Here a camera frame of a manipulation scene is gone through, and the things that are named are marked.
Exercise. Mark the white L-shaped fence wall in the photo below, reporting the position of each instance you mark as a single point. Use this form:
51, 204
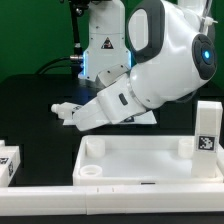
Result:
110, 199

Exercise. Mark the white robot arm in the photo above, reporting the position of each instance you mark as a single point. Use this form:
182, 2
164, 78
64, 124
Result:
174, 57

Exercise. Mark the white paper marker sheet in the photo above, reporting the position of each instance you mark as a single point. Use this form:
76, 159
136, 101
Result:
146, 118

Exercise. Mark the white desk top tray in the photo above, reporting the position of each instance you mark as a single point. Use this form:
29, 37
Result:
136, 160

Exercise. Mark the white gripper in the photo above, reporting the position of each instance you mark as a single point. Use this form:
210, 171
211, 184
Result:
123, 98

